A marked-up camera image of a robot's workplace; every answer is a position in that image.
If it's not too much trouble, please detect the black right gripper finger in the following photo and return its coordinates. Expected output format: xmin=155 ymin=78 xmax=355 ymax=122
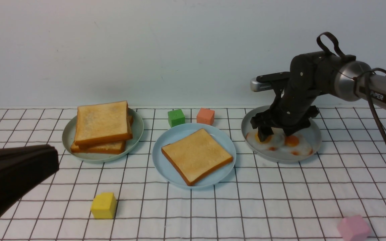
xmin=250 ymin=114 xmax=274 ymax=142
xmin=282 ymin=125 xmax=310 ymax=136

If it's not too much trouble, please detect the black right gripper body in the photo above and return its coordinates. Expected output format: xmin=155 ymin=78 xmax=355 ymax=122
xmin=258 ymin=51 xmax=331 ymax=129

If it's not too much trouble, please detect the fried egg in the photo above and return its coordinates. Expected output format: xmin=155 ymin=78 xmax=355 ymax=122
xmin=280 ymin=134 xmax=313 ymax=156
xmin=246 ymin=130 xmax=285 ymax=151

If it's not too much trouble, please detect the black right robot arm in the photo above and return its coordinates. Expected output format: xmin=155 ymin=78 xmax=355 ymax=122
xmin=250 ymin=51 xmax=386 ymax=140

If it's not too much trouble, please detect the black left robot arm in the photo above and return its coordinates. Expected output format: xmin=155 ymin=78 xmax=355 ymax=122
xmin=0 ymin=144 xmax=59 ymax=217

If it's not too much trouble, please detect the grey plate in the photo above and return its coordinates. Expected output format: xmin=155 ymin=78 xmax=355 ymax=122
xmin=241 ymin=105 xmax=322 ymax=163

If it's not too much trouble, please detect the salmon orange cube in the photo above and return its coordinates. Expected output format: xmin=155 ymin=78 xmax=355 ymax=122
xmin=196 ymin=108 xmax=215 ymax=126

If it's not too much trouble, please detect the green cube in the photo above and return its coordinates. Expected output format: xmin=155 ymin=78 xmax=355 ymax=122
xmin=168 ymin=109 xmax=185 ymax=128

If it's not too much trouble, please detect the light blue plate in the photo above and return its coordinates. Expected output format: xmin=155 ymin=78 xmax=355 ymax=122
xmin=152 ymin=123 xmax=237 ymax=189

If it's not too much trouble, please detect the pink cube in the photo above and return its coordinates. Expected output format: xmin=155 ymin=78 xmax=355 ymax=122
xmin=337 ymin=215 xmax=371 ymax=241

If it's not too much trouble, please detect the pale green plate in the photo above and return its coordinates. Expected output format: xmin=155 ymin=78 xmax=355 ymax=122
xmin=61 ymin=108 xmax=144 ymax=164

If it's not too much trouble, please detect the yellow cube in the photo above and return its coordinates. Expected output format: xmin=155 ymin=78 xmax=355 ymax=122
xmin=90 ymin=192 xmax=117 ymax=219

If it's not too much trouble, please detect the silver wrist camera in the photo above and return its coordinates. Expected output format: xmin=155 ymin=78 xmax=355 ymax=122
xmin=250 ymin=77 xmax=274 ymax=92

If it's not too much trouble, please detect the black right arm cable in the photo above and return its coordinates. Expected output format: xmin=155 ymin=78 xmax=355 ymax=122
xmin=316 ymin=32 xmax=386 ymax=193

